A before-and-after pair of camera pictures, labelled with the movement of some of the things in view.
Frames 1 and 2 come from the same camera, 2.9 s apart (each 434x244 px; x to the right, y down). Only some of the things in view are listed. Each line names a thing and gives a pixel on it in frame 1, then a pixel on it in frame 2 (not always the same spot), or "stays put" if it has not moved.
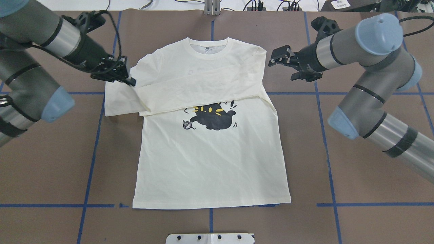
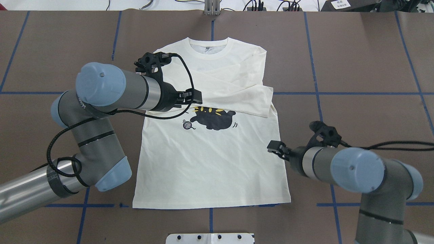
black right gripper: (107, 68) → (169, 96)
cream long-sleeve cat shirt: (209, 133) stays put
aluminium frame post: (212, 7) stays put
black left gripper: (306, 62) → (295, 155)
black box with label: (347, 5) stays put
